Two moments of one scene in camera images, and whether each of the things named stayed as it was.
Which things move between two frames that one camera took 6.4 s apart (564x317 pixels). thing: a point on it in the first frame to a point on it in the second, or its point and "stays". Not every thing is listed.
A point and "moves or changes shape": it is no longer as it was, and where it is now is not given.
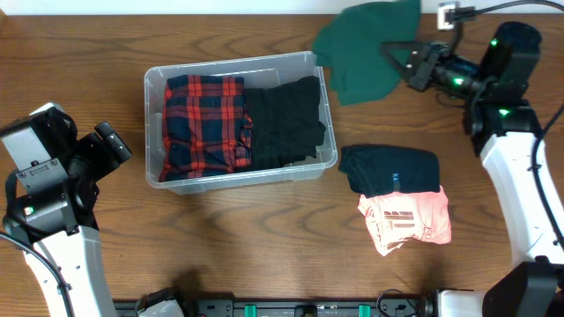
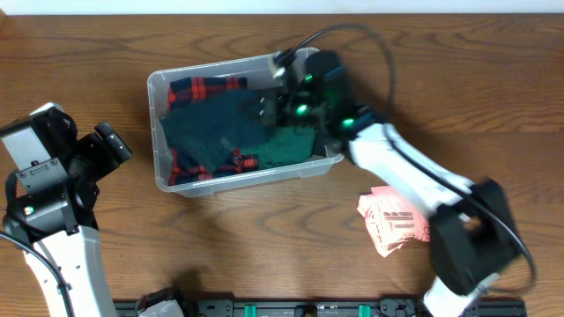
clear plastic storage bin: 234,122 stays
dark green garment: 350,43 to 285,144
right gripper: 431,59 to 273,109
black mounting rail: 386,306 stays
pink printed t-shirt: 392,218 stays
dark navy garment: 374,169 moves or changes shape
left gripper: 103,161 stays
